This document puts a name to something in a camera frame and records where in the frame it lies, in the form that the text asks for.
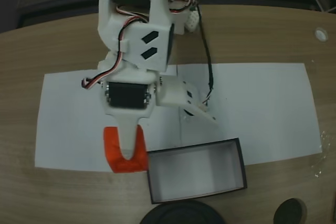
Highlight white gripper camera mount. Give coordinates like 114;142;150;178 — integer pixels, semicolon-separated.
156;75;218;127

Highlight black camera cable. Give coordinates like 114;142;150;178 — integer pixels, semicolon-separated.
195;2;215;107

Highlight orange cube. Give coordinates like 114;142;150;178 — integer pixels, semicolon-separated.
102;125;149;174

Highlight small black round object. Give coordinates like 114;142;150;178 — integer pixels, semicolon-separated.
272;198;307;224

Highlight small white round cap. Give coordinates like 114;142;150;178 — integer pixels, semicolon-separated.
314;27;329;42

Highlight large black round object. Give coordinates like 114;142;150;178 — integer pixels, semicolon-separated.
140;199;224;224

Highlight white paper sheet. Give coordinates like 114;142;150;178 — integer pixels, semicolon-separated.
176;62;323;167
35;68;182;174

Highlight dark brown open box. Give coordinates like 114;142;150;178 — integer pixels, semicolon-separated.
145;137;248;205

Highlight red white black servo wires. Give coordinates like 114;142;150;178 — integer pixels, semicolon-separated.
80;6;152;91

